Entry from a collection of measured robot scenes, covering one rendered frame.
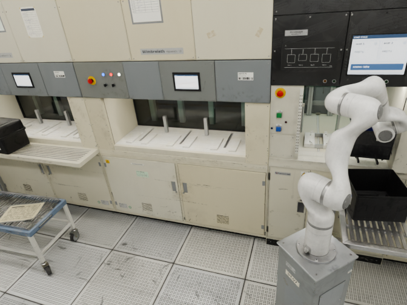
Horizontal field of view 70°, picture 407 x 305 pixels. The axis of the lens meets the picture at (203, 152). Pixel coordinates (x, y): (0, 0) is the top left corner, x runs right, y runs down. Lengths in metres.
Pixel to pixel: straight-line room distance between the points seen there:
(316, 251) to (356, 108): 0.71
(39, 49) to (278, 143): 1.97
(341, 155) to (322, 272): 0.57
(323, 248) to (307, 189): 0.33
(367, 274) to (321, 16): 1.86
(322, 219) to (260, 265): 1.17
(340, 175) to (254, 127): 0.88
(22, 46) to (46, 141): 0.87
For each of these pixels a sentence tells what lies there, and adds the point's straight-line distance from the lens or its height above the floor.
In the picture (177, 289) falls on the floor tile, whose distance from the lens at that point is 2.44.
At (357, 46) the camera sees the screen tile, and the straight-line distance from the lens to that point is 1.89.
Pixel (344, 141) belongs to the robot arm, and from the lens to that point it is 1.33.
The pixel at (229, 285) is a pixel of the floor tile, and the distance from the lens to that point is 2.42.
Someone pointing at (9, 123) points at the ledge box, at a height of 1.06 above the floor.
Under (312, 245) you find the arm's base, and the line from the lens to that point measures 1.57.
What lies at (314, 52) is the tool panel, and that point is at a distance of 1.88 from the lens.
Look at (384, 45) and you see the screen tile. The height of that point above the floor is 1.63.
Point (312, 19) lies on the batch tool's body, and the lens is 1.86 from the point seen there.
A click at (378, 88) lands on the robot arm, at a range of 1.44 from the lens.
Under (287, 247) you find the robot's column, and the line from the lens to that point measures 1.64.
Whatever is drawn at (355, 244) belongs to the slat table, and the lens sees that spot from 1.75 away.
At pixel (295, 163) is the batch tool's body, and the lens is 2.16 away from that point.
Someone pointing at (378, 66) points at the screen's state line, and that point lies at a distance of 1.94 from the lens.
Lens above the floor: 1.95
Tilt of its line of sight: 29 degrees down
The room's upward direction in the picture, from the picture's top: 5 degrees counter-clockwise
